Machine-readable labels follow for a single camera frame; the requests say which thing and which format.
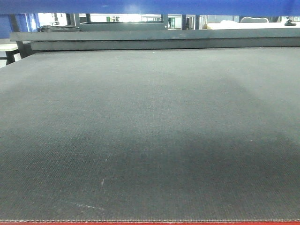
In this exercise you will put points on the large blue plastic bin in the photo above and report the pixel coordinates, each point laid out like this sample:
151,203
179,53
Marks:
193,7

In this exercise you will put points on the dark conveyor belt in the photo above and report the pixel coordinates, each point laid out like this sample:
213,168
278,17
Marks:
178,135

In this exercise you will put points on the white table top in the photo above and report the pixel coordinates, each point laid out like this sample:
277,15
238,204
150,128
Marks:
231,25

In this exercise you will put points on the black conveyor side frame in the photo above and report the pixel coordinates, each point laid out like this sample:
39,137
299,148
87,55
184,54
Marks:
160,39

